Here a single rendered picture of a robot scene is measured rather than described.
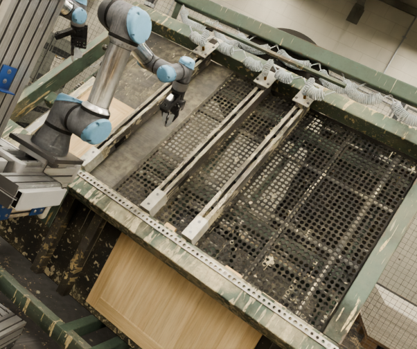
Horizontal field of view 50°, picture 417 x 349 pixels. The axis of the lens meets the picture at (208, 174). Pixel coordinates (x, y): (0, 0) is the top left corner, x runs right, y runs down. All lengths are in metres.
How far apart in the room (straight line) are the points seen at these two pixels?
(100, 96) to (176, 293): 1.09
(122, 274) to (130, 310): 0.19
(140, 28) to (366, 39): 6.07
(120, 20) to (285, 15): 6.07
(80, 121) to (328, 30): 6.13
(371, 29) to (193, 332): 6.07
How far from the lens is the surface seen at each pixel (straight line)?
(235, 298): 1.98
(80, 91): 2.83
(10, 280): 2.71
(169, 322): 2.40
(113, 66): 1.74
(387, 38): 7.60
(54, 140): 1.87
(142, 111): 2.58
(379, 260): 2.16
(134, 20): 1.69
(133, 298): 2.48
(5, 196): 1.64
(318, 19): 7.62
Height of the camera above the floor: 1.46
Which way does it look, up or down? 7 degrees down
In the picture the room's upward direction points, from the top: 28 degrees clockwise
